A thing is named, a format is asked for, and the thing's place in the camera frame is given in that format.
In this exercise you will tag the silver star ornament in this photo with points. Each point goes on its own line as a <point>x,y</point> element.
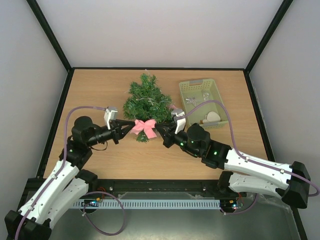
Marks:
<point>191,100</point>

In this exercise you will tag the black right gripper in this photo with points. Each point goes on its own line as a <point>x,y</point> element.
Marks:
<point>169,135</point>

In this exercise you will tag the small green christmas tree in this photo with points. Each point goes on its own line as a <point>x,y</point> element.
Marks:
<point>142,110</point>

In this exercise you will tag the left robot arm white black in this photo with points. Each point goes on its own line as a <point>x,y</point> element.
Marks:
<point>68,181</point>

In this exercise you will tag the black corner frame post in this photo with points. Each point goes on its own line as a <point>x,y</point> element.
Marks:
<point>276,20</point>
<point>38,13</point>

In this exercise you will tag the light blue slotted cable duct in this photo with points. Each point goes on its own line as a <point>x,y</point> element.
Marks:
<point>157,204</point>

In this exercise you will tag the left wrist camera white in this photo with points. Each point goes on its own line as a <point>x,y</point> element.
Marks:
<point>109,115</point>

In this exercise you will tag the black corner frame post right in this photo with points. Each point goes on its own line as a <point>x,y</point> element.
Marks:
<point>276,20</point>

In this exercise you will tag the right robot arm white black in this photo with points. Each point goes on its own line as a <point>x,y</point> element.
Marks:
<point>241,172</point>

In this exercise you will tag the clear led string lights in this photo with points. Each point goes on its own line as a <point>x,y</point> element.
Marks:
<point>148,90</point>

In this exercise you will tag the pink bow ornament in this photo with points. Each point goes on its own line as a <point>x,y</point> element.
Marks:
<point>146,127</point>

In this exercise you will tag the light green plastic basket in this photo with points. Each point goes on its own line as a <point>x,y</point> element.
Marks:
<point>197,113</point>

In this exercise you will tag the black corner frame post left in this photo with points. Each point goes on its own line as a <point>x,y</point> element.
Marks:
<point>38,13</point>

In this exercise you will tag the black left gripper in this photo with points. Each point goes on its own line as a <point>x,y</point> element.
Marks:
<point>118,124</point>

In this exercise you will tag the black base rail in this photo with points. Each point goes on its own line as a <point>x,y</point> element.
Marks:
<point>204,188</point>

